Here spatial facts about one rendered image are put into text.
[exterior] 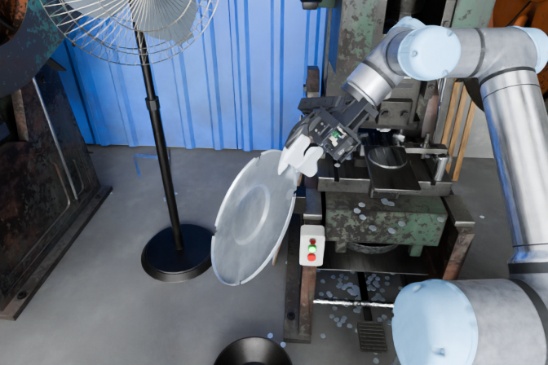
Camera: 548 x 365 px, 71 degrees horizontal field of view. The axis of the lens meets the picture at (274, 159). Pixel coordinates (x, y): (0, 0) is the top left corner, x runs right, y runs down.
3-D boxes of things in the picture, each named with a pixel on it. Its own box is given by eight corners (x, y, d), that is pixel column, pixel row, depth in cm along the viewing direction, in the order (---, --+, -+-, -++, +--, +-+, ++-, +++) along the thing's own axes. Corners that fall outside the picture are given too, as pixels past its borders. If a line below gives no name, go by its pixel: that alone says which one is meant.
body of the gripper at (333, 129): (315, 147, 66) (364, 94, 64) (295, 125, 73) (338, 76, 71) (340, 166, 71) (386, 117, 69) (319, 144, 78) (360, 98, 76)
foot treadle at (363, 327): (386, 360, 138) (388, 352, 135) (358, 358, 138) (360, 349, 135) (364, 241, 187) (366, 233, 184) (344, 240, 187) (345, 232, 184)
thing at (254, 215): (289, 270, 61) (285, 269, 61) (203, 295, 81) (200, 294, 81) (302, 129, 77) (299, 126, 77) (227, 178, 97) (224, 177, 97)
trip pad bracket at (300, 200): (303, 239, 131) (307, 194, 120) (276, 238, 132) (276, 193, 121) (303, 227, 136) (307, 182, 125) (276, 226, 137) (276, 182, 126)
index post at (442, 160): (442, 181, 128) (449, 156, 123) (433, 180, 128) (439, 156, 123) (439, 176, 131) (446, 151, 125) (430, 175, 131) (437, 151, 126)
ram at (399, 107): (417, 129, 120) (439, 32, 104) (369, 127, 121) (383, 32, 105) (405, 105, 134) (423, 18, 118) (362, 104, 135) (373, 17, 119)
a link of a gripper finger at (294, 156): (278, 180, 69) (313, 143, 68) (267, 163, 74) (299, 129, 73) (289, 187, 71) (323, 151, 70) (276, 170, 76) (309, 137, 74)
